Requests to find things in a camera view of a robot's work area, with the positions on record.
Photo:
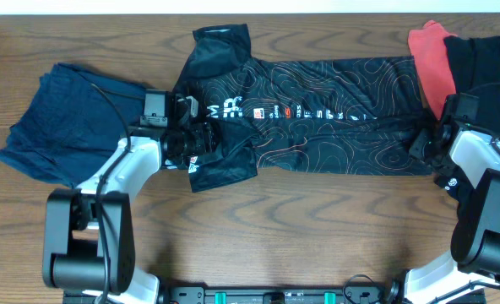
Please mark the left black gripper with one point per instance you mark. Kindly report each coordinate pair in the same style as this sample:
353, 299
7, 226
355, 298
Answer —
208, 138

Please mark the red orange garment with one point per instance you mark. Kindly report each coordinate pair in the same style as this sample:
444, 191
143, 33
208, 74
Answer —
431, 59

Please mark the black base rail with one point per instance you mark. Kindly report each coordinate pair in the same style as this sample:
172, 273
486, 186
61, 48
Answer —
354, 292

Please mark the black patterned cycling jersey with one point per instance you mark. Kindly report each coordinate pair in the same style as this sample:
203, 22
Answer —
347, 116

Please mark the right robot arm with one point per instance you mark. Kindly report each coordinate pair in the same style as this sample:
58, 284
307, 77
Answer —
473, 260

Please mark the plain black t-shirt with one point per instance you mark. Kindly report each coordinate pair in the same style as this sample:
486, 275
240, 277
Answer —
475, 66

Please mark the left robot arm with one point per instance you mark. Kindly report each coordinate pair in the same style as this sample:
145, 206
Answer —
89, 246

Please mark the folded navy blue garment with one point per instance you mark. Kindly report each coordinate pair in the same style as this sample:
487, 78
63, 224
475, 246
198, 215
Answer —
72, 126

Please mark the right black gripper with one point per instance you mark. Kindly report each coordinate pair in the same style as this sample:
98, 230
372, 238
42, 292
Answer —
416, 148

